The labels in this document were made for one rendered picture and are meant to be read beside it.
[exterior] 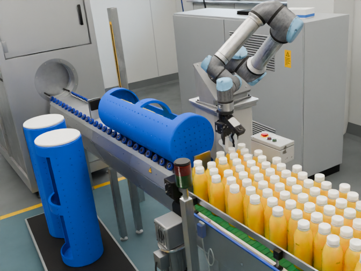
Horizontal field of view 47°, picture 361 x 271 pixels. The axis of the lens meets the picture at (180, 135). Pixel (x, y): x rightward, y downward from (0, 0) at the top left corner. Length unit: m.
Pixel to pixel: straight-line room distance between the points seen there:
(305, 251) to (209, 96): 1.24
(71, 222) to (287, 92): 2.08
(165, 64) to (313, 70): 4.51
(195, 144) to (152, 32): 5.55
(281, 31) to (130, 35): 5.49
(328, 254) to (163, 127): 1.07
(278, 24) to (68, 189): 1.55
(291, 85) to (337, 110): 0.53
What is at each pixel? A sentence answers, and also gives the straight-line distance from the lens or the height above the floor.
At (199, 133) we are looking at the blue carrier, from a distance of 2.15.
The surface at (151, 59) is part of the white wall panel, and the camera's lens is 7.63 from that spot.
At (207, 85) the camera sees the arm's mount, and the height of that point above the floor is 1.27.
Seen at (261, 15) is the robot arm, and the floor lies 1.68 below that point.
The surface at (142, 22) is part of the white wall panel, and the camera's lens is 7.50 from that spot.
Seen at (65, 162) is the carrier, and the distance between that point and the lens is 2.61.
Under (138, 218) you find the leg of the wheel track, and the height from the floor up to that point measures 0.15.
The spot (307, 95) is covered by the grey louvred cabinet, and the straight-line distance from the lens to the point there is 3.64.
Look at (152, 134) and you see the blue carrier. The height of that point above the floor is 1.13.
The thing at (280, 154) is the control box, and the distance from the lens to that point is 2.04.
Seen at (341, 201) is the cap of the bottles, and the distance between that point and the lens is 1.64.
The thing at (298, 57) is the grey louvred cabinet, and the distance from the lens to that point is 3.56.
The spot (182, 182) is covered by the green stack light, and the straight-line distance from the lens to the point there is 1.56.
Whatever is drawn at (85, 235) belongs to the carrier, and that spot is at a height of 0.38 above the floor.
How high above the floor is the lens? 1.91
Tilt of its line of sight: 21 degrees down
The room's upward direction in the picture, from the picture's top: 6 degrees counter-clockwise
